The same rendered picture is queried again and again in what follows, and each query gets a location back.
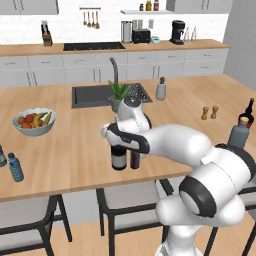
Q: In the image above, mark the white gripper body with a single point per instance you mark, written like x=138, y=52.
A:
x=105, y=131

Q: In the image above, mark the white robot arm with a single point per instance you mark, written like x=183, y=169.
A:
x=186, y=146

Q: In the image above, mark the dark glass bottle white label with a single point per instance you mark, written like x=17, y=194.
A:
x=119, y=160

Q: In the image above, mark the dark grey sink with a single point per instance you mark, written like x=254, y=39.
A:
x=90, y=95

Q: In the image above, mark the green plant in grey pot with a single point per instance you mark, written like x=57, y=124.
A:
x=118, y=91

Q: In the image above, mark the grey sink tap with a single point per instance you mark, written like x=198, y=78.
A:
x=115, y=70

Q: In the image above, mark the yellow banana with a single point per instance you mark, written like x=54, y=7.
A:
x=38, y=118

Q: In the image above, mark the grey base cupboards run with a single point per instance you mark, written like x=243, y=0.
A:
x=80, y=68

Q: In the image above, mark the grey soap dispenser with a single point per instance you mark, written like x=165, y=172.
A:
x=161, y=90

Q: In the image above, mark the white fruit bowl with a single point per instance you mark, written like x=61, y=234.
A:
x=33, y=128

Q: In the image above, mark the red apple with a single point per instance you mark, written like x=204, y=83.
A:
x=29, y=117

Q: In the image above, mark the orange fruit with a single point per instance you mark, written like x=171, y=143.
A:
x=21, y=120

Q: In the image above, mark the black hob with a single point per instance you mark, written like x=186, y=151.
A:
x=93, y=46

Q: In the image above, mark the blue plastic water bottle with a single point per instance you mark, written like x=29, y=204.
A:
x=16, y=170

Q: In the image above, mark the wooden shaker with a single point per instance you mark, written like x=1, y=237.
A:
x=214, y=112
x=204, y=114

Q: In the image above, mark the black toaster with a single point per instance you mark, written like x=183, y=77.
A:
x=141, y=36

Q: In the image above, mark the steel canister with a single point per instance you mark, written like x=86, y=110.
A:
x=126, y=31

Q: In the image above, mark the small teal bowl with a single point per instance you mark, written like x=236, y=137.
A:
x=155, y=39

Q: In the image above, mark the wooden knife block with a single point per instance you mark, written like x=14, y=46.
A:
x=47, y=37

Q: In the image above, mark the black coffee machine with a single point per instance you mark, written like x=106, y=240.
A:
x=177, y=31

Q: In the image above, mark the clear glass bottle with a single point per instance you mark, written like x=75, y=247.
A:
x=193, y=35
x=187, y=36

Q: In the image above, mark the brown jar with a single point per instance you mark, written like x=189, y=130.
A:
x=141, y=7

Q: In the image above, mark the yellow jar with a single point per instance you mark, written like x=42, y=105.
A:
x=148, y=6

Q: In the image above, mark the grey bottle with cork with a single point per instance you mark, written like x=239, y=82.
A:
x=238, y=135

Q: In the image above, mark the red jar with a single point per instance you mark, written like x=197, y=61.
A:
x=156, y=5

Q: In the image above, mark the dark wine bottle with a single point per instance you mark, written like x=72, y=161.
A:
x=248, y=111

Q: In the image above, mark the wooden rail with hanging tools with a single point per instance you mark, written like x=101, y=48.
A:
x=90, y=16

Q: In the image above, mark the white wall shelf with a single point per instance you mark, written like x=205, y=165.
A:
x=146, y=12

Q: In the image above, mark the grey wall cupboard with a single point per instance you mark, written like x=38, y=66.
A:
x=30, y=6
x=200, y=6

